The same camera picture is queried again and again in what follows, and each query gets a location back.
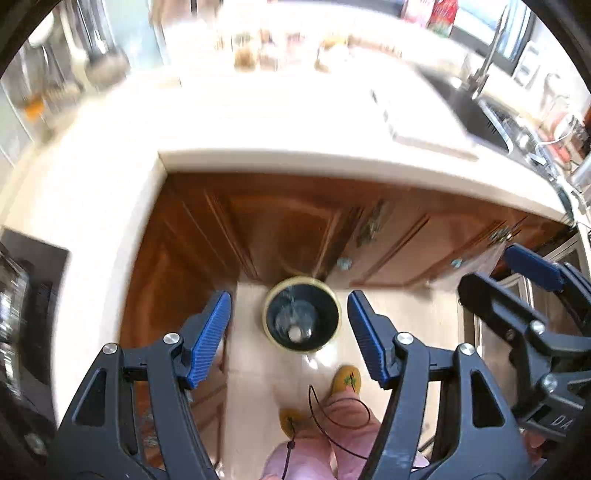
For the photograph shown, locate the round black trash bin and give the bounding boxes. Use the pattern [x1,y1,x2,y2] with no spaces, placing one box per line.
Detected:
[262,276,342,354]

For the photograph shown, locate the steel kitchen faucet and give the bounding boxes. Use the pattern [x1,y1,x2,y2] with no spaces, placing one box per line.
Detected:
[466,5,510,99]

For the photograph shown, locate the pink trousers leg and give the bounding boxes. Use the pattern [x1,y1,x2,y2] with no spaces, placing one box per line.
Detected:
[262,390,381,479]

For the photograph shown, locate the yellow slipper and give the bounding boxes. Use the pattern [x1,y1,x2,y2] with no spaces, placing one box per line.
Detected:
[332,365,362,395]
[279,408,310,440]

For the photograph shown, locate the stainless steel sink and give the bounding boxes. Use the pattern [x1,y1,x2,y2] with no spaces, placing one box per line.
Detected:
[418,67,559,178]

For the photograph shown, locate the blue cabinet knob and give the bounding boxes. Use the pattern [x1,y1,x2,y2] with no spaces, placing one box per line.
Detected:
[337,257,353,271]

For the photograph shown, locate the brown cardboard sheet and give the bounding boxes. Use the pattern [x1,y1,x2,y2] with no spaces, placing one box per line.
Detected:
[370,89,478,161]

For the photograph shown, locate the wooden cabinet doors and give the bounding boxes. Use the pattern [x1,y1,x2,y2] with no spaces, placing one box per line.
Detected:
[117,172,574,467]

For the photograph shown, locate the pink dish soap bottle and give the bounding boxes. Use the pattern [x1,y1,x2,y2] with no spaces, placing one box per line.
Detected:
[401,0,435,28]

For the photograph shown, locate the steel ladle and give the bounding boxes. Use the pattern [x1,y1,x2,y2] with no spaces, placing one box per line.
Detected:
[72,1,130,91]

